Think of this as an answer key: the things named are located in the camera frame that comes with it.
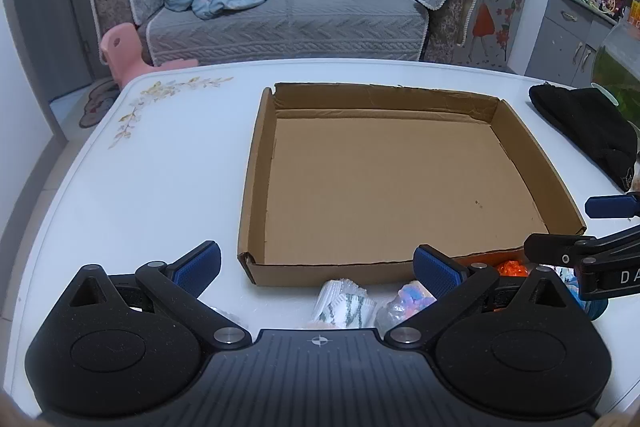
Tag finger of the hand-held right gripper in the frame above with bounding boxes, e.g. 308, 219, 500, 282
584, 192, 640, 220
523, 221, 640, 266

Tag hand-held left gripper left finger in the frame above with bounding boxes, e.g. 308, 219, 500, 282
67, 240, 254, 351

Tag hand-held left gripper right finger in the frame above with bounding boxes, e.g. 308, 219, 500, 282
382, 244, 571, 350

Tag blue knit roll tan tie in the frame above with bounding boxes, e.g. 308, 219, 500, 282
565, 279, 610, 322

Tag orange plastic bag bundle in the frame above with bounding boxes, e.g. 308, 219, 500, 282
495, 259, 530, 279

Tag white mask bundle beige tie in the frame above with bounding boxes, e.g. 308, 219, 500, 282
311, 278, 377, 330

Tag shallow cardboard box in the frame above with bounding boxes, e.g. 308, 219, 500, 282
237, 82, 587, 286

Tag pastel clear bag bundle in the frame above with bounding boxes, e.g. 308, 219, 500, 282
375, 279, 438, 333

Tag black cloth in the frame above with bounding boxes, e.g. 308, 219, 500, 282
529, 83, 640, 192

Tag grey cabinet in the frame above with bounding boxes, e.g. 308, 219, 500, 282
525, 0, 621, 88

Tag patterned floor mat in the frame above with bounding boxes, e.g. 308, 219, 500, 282
79, 79, 121, 128

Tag pink plastic chair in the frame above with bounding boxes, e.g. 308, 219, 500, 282
99, 23, 200, 90

